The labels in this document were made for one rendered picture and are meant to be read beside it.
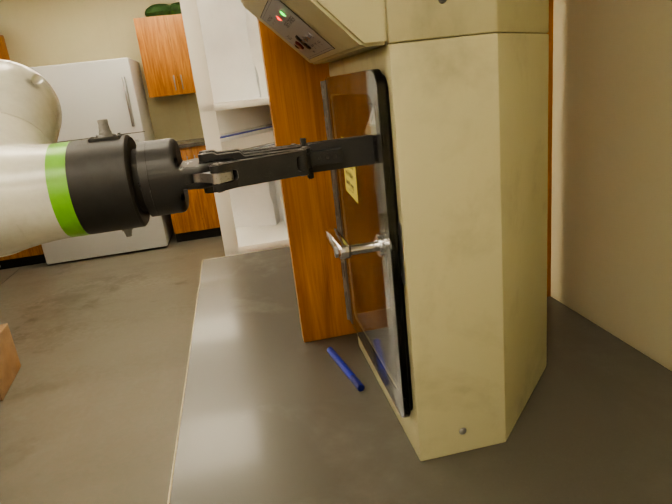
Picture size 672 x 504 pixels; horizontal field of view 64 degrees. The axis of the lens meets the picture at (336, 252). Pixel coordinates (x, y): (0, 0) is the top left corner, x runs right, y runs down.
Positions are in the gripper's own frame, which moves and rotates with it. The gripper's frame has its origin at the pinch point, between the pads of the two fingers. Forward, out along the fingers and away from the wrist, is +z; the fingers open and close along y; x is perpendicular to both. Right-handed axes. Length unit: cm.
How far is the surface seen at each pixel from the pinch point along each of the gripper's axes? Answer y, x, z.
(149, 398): 193, 131, -72
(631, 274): 15, 27, 48
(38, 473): 150, 131, -110
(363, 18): -4.7, -12.5, 2.5
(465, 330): -4.7, 20.8, 11.2
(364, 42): -4.7, -10.4, 2.4
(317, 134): 32.4, 0.6, 2.7
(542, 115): 7.2, -0.4, 27.6
